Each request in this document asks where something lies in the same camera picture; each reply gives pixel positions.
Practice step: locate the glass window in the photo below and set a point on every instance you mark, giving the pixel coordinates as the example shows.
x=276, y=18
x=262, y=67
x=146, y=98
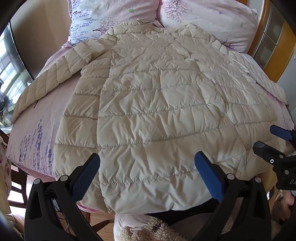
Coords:
x=13, y=69

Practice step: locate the white quilted mattress pad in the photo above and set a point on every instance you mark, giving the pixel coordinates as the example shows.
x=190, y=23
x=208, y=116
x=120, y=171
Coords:
x=261, y=74

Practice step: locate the wooden chair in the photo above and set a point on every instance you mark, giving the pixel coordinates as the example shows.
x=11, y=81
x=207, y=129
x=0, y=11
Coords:
x=19, y=185

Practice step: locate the beige quilted down jacket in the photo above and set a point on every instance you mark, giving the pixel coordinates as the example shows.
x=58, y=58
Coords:
x=161, y=111

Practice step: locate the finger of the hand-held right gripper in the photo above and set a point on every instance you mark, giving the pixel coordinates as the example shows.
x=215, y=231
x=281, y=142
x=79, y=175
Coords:
x=266, y=154
x=281, y=132

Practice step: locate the wooden headboard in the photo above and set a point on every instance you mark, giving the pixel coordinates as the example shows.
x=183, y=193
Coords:
x=260, y=25

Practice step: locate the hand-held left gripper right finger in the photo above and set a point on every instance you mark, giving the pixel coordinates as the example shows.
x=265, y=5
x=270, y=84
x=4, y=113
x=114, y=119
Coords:
x=209, y=176

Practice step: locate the pink floral pillow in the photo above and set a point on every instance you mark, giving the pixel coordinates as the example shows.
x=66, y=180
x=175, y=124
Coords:
x=208, y=20
x=104, y=16

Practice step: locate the wooden glass-door cabinet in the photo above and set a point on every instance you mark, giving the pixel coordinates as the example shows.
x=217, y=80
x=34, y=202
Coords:
x=277, y=39

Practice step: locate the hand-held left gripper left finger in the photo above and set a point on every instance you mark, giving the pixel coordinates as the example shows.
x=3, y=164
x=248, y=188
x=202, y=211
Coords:
x=86, y=176

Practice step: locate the pink floral bed sheet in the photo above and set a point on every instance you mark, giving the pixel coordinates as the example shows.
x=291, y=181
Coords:
x=34, y=129

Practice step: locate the person's right hand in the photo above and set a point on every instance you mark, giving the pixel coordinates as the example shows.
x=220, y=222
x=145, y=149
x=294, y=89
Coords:
x=290, y=204

